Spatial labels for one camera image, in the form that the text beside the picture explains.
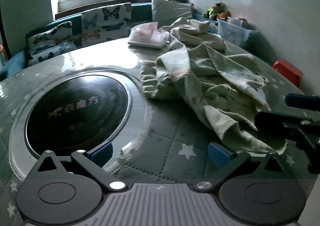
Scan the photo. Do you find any folded pink garment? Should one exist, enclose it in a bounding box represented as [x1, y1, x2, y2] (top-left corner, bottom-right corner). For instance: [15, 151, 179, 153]
[128, 22, 170, 49]

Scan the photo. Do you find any teal sofa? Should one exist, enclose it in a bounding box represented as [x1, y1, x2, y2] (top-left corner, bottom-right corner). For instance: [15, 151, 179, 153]
[0, 3, 275, 82]

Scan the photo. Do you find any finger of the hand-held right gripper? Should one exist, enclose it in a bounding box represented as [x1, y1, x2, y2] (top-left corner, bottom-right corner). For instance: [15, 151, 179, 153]
[254, 112, 320, 174]
[285, 93, 320, 110]

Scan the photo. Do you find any round black induction hob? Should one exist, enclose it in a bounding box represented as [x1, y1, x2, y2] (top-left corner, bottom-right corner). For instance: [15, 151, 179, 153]
[9, 66, 150, 181]

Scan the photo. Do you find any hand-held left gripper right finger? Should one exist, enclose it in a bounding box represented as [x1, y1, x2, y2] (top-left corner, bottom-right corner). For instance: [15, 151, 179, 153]
[194, 142, 288, 193]

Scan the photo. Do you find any cream garment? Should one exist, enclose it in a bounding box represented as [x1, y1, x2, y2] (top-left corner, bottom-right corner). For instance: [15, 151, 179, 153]
[169, 17, 232, 52]

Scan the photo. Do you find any orange plush toy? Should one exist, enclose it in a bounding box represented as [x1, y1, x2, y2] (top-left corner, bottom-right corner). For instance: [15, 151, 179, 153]
[217, 11, 232, 22]

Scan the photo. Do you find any butterfly print cushion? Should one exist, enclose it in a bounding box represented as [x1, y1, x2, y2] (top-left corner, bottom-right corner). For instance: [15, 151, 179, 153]
[26, 21, 78, 67]
[81, 3, 132, 47]

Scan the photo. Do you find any pale green floral garment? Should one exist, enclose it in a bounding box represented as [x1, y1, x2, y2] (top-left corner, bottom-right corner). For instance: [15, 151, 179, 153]
[140, 41, 288, 155]

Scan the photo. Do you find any clear plastic storage box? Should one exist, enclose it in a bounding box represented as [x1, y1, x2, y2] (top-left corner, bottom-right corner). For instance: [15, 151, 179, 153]
[217, 16, 258, 47]

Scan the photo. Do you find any red box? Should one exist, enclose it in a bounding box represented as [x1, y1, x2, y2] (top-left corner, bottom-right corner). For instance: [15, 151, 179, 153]
[272, 59, 304, 87]

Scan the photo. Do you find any pale green pillow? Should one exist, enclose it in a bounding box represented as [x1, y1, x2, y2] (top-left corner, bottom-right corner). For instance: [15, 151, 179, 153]
[151, 0, 194, 27]

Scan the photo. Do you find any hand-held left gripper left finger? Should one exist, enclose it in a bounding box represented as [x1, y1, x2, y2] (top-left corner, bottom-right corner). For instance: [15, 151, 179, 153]
[37, 142, 127, 193]

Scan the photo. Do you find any brown teddy bear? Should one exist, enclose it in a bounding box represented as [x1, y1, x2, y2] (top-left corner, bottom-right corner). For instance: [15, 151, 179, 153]
[202, 1, 227, 19]

